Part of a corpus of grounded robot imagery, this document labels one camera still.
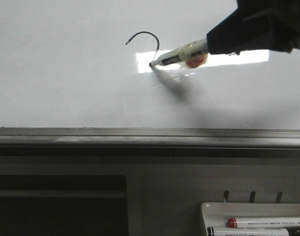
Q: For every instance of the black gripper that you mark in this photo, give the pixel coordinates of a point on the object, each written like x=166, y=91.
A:
x=256, y=25

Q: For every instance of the white black whiteboard marker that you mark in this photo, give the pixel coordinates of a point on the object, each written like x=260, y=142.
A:
x=193, y=55

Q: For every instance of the white whiteboard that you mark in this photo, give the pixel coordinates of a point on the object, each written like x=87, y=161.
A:
x=75, y=72

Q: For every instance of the red capped whiteboard marker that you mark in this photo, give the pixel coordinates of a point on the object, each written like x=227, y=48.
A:
x=263, y=222

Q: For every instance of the black capped whiteboard marker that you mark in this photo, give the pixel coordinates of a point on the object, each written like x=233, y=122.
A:
x=216, y=231

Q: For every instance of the white marker tray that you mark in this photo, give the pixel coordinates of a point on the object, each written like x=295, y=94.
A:
x=217, y=214

